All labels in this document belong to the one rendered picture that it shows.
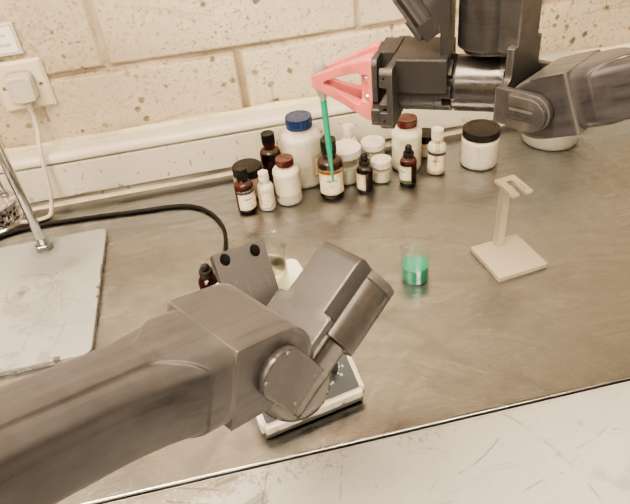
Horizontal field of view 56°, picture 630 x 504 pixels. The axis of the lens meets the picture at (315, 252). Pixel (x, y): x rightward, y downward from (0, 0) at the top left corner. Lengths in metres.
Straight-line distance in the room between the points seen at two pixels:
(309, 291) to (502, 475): 0.36
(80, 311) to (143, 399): 0.63
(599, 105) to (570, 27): 0.77
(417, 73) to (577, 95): 0.15
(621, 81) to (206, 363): 0.41
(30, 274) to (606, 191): 0.96
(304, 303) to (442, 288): 0.48
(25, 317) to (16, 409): 0.67
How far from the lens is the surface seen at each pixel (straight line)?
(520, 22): 0.60
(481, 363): 0.79
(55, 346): 0.91
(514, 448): 0.72
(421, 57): 0.62
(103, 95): 1.16
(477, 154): 1.13
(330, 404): 0.71
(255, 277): 0.48
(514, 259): 0.93
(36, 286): 1.03
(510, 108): 0.59
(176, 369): 0.33
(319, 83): 0.68
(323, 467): 0.70
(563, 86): 0.58
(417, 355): 0.79
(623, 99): 0.57
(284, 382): 0.37
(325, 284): 0.42
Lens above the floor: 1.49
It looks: 38 degrees down
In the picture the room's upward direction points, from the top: 6 degrees counter-clockwise
